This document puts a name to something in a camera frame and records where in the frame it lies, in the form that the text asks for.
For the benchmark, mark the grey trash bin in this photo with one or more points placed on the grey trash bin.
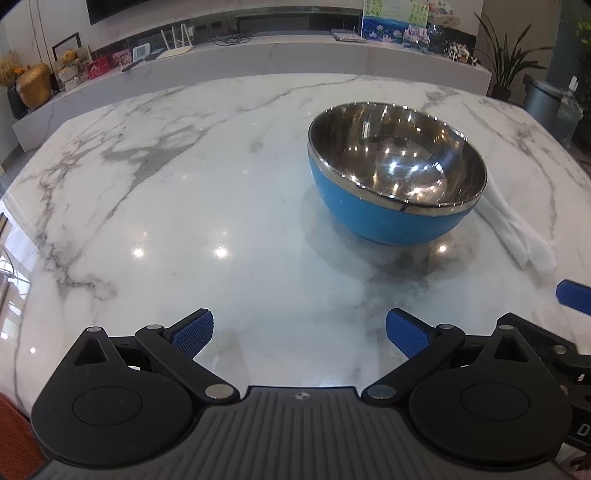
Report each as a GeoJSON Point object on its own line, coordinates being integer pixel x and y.
{"type": "Point", "coordinates": [542, 104]}

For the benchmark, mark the yellow stuffed toy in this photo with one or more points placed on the yellow stuffed toy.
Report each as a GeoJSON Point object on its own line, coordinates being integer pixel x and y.
{"type": "Point", "coordinates": [69, 56]}

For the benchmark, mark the gold round vase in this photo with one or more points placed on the gold round vase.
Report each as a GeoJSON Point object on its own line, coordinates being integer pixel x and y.
{"type": "Point", "coordinates": [33, 87]}

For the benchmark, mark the black wall television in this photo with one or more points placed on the black wall television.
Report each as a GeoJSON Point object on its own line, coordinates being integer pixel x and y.
{"type": "Point", "coordinates": [115, 9]}

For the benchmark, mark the white woven basket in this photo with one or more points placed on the white woven basket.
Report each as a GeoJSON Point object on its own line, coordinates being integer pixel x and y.
{"type": "Point", "coordinates": [71, 78]}

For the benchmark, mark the black picture frame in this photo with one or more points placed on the black picture frame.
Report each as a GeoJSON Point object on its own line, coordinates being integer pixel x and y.
{"type": "Point", "coordinates": [67, 44]}

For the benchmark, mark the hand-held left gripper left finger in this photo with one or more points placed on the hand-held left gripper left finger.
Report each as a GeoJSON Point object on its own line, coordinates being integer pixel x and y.
{"type": "Point", "coordinates": [194, 333]}

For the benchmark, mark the black media box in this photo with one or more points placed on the black media box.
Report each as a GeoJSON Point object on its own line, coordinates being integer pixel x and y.
{"type": "Point", "coordinates": [295, 22]}

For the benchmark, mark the pink photo card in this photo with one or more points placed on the pink photo card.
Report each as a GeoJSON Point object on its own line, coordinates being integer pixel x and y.
{"type": "Point", "coordinates": [415, 38]}

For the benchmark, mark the orange fabric seat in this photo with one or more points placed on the orange fabric seat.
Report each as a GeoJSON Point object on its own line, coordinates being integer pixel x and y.
{"type": "Point", "coordinates": [16, 438]}

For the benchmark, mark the blue steel-lined bowl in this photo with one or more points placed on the blue steel-lined bowl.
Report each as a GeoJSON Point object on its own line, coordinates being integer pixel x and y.
{"type": "Point", "coordinates": [397, 166]}

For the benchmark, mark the white router with antennas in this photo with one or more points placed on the white router with antennas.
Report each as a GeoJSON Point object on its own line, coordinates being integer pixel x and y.
{"type": "Point", "coordinates": [178, 50]}

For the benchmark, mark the white paper towel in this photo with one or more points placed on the white paper towel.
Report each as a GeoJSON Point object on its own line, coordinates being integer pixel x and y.
{"type": "Point", "coordinates": [519, 226]}

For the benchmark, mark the red gift box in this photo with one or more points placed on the red gift box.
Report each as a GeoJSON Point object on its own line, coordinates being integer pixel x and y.
{"type": "Point", "coordinates": [99, 68]}

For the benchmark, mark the black remote control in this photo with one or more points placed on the black remote control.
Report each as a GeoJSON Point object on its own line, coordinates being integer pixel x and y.
{"type": "Point", "coordinates": [129, 66]}

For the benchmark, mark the dark vase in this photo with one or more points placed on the dark vase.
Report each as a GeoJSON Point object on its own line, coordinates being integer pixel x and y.
{"type": "Point", "coordinates": [16, 104]}

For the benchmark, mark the decorated paper fan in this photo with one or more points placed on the decorated paper fan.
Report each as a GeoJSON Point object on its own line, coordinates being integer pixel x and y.
{"type": "Point", "coordinates": [443, 14]}

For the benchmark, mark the black and white cow toy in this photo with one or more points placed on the black and white cow toy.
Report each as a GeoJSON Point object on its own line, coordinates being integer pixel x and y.
{"type": "Point", "coordinates": [461, 53]}

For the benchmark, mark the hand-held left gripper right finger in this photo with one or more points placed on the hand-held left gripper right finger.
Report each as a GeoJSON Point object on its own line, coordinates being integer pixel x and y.
{"type": "Point", "coordinates": [407, 333]}

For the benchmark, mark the dried flower bunch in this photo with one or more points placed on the dried flower bunch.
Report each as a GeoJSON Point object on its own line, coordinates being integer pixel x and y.
{"type": "Point", "coordinates": [11, 67]}

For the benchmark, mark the white desk clock display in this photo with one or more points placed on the white desk clock display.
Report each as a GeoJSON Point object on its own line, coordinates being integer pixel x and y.
{"type": "Point", "coordinates": [141, 51]}

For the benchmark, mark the potted long-leaf plant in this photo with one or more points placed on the potted long-leaf plant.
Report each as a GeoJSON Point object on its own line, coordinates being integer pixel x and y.
{"type": "Point", "coordinates": [503, 69]}

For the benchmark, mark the dark glossy box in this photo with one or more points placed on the dark glossy box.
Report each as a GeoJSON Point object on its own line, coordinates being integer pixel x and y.
{"type": "Point", "coordinates": [436, 39]}

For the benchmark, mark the large leafy green plant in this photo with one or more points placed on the large leafy green plant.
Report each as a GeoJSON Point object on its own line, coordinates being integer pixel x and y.
{"type": "Point", "coordinates": [577, 69]}

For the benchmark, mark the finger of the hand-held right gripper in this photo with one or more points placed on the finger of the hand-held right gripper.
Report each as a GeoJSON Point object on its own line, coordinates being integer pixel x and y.
{"type": "Point", "coordinates": [573, 297]}

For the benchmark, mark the lotus pond painting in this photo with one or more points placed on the lotus pond painting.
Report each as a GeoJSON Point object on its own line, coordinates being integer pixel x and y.
{"type": "Point", "coordinates": [388, 25]}

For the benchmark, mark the pink printed box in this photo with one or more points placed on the pink printed box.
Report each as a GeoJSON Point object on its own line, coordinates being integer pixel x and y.
{"type": "Point", "coordinates": [121, 58]}

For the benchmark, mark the grey flat device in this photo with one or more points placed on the grey flat device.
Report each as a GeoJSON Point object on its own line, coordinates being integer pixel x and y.
{"type": "Point", "coordinates": [346, 35]}

